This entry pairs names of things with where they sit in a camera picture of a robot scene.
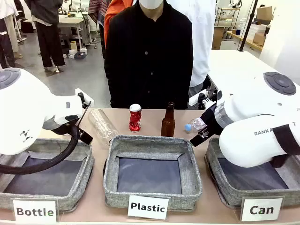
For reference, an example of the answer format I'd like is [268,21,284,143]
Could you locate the red crushed can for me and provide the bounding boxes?
[129,104,143,132]

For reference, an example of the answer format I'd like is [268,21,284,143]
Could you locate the white Plastic label sign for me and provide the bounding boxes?
[127,195,169,220]

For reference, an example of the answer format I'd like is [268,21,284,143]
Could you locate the grey basket labelled Plastic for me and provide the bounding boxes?
[103,135,203,211]

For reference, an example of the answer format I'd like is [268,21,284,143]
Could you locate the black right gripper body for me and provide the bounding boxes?
[200,103,224,137]

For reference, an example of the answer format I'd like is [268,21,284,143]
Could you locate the cardboard box on shelf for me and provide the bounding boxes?
[256,6,274,21]

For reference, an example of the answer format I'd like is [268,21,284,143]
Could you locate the white Can label sign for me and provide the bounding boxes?
[240,198,283,222]

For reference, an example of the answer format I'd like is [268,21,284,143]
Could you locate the large clear plastic bottle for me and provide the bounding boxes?
[88,108,120,150]

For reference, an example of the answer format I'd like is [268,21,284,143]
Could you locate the white face mask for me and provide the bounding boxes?
[138,0,164,10]

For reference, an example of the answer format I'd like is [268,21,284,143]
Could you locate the metal wire shelf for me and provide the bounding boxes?
[215,7,241,28]

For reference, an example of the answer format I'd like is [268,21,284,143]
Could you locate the person in grey top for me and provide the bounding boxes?
[24,0,66,73]

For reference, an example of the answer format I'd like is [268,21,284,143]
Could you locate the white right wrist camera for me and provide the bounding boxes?
[188,89,210,106]

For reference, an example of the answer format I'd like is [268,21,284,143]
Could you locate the brown glass bottle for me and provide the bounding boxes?
[160,101,176,137]

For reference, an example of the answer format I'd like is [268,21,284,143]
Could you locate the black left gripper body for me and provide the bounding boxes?
[75,126,94,145]

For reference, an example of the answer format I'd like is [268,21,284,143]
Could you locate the person in black shirt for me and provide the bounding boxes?
[104,0,194,110]

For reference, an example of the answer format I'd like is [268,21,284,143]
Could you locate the person in orange jacket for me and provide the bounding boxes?
[104,0,138,50]

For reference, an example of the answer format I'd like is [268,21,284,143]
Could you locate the person in white coat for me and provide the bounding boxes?
[164,0,217,108]

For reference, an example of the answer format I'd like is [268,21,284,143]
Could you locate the white Bottle label sign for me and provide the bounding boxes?
[13,199,58,225]

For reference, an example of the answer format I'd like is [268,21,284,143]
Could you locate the wooden workbench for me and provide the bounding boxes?
[226,30,264,51]

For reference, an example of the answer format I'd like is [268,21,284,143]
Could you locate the grey basket labelled Can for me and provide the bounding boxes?
[205,137,300,208]

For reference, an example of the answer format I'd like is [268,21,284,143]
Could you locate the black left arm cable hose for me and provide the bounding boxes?
[0,124,80,174]

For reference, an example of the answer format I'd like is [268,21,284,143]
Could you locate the white background work table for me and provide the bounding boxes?
[23,14,85,50]

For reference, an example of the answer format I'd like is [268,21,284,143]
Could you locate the grey basket labelled Bottle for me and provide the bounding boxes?
[0,138,95,211]

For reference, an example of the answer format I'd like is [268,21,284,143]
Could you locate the small blue-capped plastic bottle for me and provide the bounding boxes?
[184,117,208,133]

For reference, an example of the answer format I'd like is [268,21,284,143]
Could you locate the person in white shirt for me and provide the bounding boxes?
[0,0,24,69]

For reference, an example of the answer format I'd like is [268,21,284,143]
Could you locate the large cardboard box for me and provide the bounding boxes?
[212,27,226,50]

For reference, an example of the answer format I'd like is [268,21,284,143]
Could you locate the black stand pole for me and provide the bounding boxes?
[238,0,258,52]

